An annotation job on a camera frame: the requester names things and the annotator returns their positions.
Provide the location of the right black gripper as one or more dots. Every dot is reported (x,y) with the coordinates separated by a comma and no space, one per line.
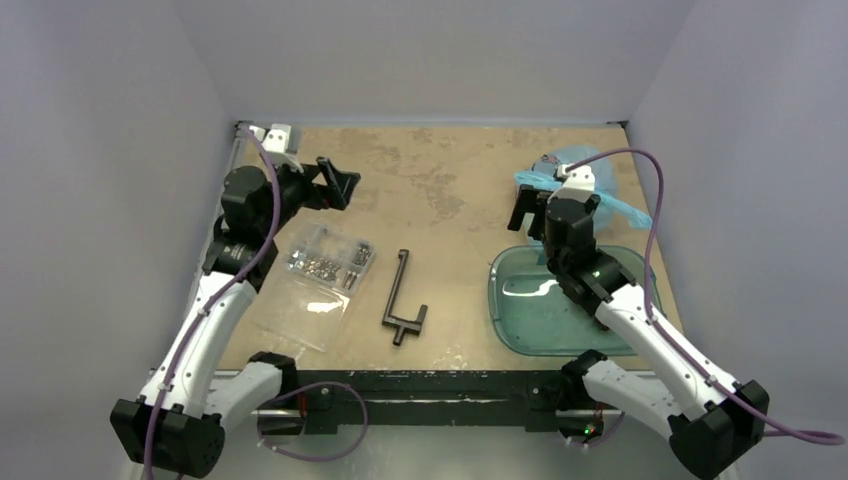
(530,196)

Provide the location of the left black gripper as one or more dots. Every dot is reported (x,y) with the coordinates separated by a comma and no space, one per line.
(333,194)

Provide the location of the blue plastic bag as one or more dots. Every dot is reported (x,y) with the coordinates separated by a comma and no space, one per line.
(613,212)

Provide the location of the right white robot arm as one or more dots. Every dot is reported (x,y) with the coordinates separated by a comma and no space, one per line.
(708,418)

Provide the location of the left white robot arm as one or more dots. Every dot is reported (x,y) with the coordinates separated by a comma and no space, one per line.
(178,423)

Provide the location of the clear plastic screw box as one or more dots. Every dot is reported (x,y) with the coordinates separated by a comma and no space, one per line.
(315,280)

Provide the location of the teal plastic tray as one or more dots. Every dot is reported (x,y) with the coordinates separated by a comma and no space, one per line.
(532,317)

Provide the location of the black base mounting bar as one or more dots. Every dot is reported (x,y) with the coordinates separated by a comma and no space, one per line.
(533,400)

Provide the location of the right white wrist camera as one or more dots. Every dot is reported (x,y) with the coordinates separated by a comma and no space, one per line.
(575,178)

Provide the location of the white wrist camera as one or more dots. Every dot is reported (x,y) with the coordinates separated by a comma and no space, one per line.
(282,142)
(575,178)

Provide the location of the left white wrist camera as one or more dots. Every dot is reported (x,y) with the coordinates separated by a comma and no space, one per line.
(282,142)

